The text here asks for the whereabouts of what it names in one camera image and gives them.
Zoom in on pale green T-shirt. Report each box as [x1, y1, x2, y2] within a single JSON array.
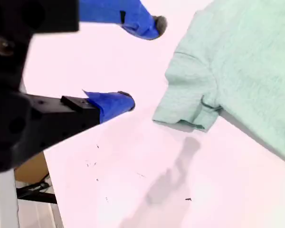
[[152, 0, 285, 167]]

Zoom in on white side table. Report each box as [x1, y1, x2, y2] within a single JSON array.
[[0, 170, 20, 228]]

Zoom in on black stand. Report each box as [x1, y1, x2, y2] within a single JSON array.
[[16, 180, 58, 205]]

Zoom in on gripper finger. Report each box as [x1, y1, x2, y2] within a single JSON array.
[[4, 89, 136, 170], [78, 0, 168, 40]]

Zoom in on brown cardboard box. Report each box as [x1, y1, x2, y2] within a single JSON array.
[[14, 152, 50, 183]]

